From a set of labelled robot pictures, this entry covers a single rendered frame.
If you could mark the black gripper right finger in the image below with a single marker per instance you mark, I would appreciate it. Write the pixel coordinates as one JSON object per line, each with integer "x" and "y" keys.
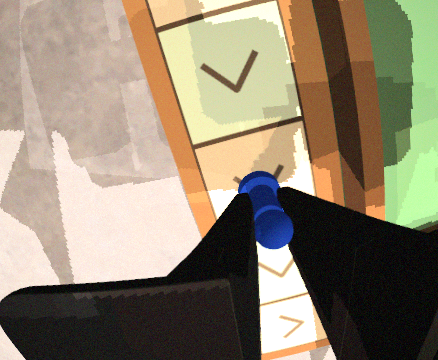
{"x": 374, "y": 284}

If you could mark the wooden game board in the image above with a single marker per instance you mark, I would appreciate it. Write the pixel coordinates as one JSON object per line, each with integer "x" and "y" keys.
{"x": 310, "y": 69}

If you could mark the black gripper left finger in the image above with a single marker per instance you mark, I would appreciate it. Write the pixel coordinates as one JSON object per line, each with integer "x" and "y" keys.
{"x": 206, "y": 308}

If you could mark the blue game pawn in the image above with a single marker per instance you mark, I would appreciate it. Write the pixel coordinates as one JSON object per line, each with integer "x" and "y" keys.
{"x": 273, "y": 228}

